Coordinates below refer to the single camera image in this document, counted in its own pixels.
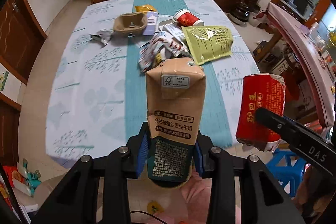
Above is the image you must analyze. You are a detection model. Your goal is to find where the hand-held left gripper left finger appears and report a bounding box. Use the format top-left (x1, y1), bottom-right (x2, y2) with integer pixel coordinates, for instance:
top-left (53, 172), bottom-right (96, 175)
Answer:
top-left (31, 122), bottom-right (151, 224)

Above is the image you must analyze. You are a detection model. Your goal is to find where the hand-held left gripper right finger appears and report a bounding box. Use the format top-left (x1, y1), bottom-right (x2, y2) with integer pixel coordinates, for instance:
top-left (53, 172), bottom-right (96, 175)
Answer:
top-left (194, 130), bottom-right (306, 224)

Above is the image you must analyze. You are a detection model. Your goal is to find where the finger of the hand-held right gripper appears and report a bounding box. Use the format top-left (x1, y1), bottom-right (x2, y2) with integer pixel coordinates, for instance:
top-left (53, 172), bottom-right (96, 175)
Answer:
top-left (255, 107), bottom-right (310, 146)

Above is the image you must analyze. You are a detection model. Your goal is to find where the red packet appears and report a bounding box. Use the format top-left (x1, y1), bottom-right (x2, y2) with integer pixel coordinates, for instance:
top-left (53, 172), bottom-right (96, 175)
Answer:
top-left (235, 73), bottom-right (286, 152)

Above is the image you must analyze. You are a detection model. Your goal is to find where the beige milk carton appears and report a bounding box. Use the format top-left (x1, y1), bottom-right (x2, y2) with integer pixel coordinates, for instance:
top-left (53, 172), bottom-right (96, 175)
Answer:
top-left (145, 57), bottom-right (206, 189)

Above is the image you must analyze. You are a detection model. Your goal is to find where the white chocolate wrapper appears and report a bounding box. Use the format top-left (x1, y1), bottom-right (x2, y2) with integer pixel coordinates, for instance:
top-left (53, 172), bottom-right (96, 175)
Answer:
top-left (138, 31), bottom-right (189, 73)

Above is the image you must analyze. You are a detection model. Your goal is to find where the silver wrapper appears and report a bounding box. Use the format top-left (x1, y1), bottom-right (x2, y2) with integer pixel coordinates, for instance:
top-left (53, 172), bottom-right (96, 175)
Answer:
top-left (90, 29), bottom-right (114, 45)

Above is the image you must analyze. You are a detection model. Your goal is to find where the person's pink clothing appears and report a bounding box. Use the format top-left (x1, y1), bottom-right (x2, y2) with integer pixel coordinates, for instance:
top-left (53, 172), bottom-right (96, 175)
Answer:
top-left (146, 172), bottom-right (243, 224)

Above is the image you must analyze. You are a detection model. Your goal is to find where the blue plastic stool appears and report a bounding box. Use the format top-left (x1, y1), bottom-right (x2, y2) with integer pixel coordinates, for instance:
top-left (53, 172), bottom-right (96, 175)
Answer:
top-left (265, 149), bottom-right (307, 198)

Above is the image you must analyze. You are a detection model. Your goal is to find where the pink covered counter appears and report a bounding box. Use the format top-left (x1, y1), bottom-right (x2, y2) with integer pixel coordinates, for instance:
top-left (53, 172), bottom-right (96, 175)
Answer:
top-left (266, 2), bottom-right (336, 132)

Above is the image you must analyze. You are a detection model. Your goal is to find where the light blue printed tablecloth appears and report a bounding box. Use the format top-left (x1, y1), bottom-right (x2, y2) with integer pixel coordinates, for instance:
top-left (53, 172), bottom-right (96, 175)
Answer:
top-left (46, 0), bottom-right (260, 169)

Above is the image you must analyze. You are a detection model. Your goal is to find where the green foil pouch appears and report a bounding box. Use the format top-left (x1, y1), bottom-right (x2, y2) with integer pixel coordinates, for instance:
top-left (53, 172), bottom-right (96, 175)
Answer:
top-left (182, 26), bottom-right (234, 65)

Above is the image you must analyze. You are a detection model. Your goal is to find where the teal and white toy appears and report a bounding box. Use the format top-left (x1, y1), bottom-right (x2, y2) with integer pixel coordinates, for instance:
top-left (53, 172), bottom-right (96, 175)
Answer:
top-left (16, 159), bottom-right (42, 198)

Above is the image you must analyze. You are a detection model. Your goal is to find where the black cooking pot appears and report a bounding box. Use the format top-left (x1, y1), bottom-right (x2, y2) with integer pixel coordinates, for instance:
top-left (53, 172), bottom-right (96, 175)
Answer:
top-left (229, 2), bottom-right (250, 25)

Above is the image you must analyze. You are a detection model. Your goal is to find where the white blue printed packet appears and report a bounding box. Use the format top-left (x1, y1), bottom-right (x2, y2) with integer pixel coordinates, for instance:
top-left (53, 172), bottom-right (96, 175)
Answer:
top-left (163, 25), bottom-right (188, 52)

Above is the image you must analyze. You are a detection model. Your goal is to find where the lavender carton box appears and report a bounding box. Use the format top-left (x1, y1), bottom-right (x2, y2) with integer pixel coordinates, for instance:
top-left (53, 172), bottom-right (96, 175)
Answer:
top-left (142, 11), bottom-right (159, 36)

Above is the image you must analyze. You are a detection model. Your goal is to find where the brown pulp paper tray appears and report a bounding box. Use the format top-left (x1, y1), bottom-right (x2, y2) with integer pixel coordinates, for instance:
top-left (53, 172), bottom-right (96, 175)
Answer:
top-left (113, 13), bottom-right (148, 36)

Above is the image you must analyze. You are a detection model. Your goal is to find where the silver cardboard box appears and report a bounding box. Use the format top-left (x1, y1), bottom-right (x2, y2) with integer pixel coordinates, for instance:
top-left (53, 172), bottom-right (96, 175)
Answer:
top-left (158, 18), bottom-right (176, 30)

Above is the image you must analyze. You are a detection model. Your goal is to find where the red and white paper cup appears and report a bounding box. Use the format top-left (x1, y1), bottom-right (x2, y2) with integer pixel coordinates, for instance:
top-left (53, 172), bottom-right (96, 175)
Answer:
top-left (173, 9), bottom-right (204, 28)

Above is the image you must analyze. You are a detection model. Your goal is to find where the yellow snack packet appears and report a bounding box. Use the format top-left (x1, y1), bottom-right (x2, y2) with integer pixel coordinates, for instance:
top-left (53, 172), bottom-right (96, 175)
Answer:
top-left (134, 5), bottom-right (157, 14)

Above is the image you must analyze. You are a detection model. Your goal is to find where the brown wooden door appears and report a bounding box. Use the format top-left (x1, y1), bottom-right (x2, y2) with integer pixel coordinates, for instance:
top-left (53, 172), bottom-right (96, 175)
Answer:
top-left (0, 0), bottom-right (48, 84)

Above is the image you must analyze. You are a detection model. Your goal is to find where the black cable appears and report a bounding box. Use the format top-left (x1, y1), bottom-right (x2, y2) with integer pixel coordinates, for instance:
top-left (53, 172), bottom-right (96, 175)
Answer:
top-left (129, 210), bottom-right (171, 224)

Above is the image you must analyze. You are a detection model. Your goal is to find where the sunflower wall poster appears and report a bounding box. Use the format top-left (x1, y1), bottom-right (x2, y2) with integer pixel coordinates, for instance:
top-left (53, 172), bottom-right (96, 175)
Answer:
top-left (0, 70), bottom-right (10, 92)

